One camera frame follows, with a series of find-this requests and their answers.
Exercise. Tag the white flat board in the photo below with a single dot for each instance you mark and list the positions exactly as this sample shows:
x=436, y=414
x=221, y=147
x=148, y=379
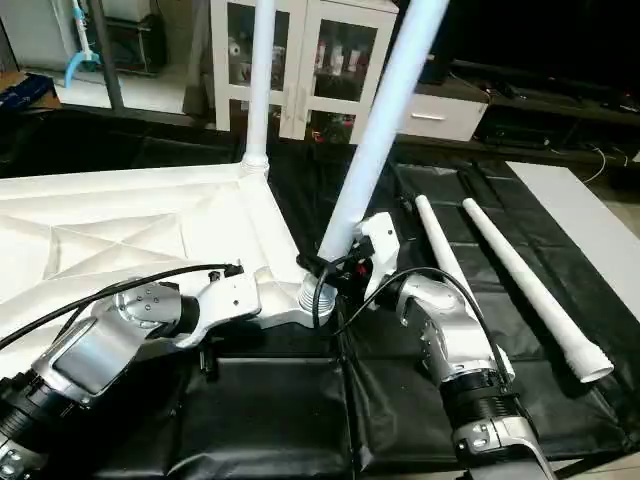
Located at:
x=590, y=220

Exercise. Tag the white plastic table top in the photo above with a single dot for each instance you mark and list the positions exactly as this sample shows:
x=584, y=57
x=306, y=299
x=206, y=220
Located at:
x=120, y=230

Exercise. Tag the white plastic table leg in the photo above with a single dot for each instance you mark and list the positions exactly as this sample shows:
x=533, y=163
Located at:
x=262, y=80
x=530, y=290
x=385, y=130
x=435, y=235

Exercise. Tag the light blue plastic object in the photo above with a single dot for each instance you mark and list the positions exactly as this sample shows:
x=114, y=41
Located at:
x=80, y=50

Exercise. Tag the white drawer unit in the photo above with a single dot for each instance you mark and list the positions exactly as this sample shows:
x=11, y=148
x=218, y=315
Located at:
x=450, y=118

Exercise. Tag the dark low media cabinet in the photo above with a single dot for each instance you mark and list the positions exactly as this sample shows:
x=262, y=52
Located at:
x=560, y=115

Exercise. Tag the grey vertical metal pole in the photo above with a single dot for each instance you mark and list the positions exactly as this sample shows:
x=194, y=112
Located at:
x=108, y=60

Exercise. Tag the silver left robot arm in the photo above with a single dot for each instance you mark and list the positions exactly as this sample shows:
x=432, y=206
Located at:
x=90, y=360

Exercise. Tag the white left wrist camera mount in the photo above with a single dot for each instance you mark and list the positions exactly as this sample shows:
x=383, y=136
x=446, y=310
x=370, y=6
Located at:
x=230, y=295

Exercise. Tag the white glass door cabinet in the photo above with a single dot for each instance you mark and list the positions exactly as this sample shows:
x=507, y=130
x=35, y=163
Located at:
x=300, y=50

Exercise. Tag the brown cardboard box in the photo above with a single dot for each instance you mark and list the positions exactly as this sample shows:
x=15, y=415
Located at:
x=25, y=90

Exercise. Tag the black work mat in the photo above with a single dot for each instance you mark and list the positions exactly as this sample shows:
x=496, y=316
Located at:
x=280, y=410

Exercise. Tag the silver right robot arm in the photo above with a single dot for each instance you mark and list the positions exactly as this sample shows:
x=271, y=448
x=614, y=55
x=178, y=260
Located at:
x=450, y=330

